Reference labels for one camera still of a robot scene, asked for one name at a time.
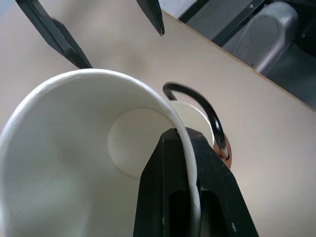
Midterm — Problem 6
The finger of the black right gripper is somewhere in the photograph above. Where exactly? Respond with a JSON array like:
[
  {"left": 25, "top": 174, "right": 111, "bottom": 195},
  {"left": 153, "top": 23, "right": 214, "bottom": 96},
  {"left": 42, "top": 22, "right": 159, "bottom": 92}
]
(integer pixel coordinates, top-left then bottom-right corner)
[
  {"left": 136, "top": 0, "right": 165, "bottom": 37},
  {"left": 15, "top": 0, "right": 94, "bottom": 69}
]

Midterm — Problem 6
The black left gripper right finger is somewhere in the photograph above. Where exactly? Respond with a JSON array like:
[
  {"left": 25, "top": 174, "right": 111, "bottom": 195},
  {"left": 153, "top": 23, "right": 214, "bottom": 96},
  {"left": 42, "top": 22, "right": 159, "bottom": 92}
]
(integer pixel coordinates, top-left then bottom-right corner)
[{"left": 184, "top": 126, "right": 260, "bottom": 237}]

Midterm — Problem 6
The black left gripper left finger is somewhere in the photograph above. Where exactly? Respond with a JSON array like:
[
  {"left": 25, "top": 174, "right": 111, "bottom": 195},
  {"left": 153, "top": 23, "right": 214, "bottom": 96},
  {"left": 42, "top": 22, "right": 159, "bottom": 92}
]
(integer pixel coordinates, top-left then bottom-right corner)
[{"left": 133, "top": 127, "right": 196, "bottom": 237}]

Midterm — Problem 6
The white paper cup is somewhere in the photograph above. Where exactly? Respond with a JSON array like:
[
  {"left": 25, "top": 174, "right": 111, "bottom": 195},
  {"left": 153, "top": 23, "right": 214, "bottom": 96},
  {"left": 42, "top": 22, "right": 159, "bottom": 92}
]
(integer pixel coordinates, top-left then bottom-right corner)
[{"left": 0, "top": 68, "right": 201, "bottom": 237}]

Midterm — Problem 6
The black metal frame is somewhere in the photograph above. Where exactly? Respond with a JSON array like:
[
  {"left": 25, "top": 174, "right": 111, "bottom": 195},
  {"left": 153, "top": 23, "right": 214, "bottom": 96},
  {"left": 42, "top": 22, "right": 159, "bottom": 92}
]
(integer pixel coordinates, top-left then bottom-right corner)
[{"left": 178, "top": 0, "right": 273, "bottom": 47}]

